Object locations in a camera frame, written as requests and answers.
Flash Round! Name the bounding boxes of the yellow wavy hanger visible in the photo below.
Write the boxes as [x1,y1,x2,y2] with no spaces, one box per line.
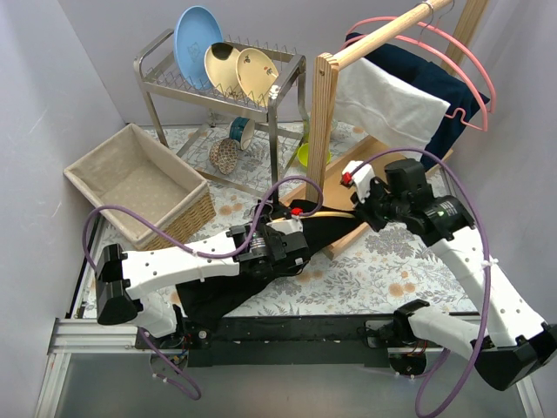
[308,211,355,219]

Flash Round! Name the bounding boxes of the patterned red bowl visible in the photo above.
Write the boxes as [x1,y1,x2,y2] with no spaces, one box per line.
[209,138,238,175]

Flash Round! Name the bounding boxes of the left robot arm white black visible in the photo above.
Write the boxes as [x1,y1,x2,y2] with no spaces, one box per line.
[96,218,310,348]

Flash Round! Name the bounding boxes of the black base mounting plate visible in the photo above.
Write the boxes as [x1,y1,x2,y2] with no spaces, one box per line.
[136,314,437,367]

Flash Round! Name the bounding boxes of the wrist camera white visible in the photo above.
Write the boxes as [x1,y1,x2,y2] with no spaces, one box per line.
[340,160,375,200]
[265,207,303,235]

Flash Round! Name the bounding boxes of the floral table mat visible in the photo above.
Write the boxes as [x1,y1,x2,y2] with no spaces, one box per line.
[164,121,476,317]

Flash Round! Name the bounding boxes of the black cloth garment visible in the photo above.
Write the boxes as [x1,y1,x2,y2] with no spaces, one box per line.
[176,211,362,331]

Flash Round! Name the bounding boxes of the cream floral plate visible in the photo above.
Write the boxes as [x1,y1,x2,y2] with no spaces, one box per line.
[236,48,279,108]

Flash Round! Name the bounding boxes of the steel dish rack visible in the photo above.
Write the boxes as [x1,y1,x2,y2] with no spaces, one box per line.
[133,29,309,182]

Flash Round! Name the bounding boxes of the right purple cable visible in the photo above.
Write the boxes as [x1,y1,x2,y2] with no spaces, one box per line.
[352,146,493,417]

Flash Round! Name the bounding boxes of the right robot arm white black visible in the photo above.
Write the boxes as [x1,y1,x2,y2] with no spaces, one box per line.
[341,158,556,391]

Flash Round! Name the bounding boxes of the teal cup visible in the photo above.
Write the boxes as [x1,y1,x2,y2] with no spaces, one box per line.
[228,117,255,151]

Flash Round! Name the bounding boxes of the dark blue denim skirt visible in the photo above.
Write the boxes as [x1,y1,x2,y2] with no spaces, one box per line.
[343,32,491,169]

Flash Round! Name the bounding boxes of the wooden clothes rack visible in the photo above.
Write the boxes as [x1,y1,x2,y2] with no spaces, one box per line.
[278,0,488,261]

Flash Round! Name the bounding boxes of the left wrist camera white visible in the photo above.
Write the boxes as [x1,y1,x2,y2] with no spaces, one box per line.
[265,207,303,235]

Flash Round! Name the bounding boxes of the blue plate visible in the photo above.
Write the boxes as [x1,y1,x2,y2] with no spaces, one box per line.
[173,5,223,91]

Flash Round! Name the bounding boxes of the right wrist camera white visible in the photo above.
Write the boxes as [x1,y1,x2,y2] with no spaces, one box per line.
[340,160,375,200]

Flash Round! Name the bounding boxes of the wicker laundry basket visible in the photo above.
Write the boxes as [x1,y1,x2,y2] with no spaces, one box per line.
[64,124,216,243]

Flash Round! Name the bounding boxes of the cream plate dark spot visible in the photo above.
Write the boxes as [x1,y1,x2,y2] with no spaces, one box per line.
[205,42,244,99]

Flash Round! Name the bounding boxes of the white cloth garment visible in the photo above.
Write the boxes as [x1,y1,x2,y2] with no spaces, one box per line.
[333,58,450,150]

